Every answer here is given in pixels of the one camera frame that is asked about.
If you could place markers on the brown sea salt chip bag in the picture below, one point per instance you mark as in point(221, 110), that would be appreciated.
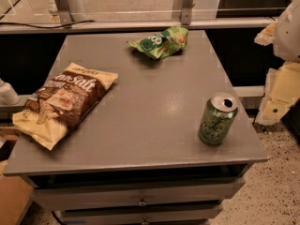
point(61, 104)

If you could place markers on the white object at left edge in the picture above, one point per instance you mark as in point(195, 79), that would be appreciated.
point(8, 94)

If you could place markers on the right metal bracket post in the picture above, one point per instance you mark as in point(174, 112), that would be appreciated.
point(186, 11)

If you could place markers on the metal bracket post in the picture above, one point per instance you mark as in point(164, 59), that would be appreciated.
point(186, 11)
point(63, 11)

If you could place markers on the grey drawer cabinet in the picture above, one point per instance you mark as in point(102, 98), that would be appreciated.
point(141, 141)

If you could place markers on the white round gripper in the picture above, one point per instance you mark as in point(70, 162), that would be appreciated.
point(289, 37)

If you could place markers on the green soda can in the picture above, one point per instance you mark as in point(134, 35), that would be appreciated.
point(218, 116)

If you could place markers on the left metal bracket post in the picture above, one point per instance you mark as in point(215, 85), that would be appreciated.
point(63, 11)

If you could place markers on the green crumpled snack bag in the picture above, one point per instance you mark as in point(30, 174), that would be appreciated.
point(162, 44)

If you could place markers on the upper drawer knob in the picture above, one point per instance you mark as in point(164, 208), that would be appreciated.
point(142, 202)

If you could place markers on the cardboard box lower left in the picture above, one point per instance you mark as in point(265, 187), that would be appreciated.
point(14, 198)

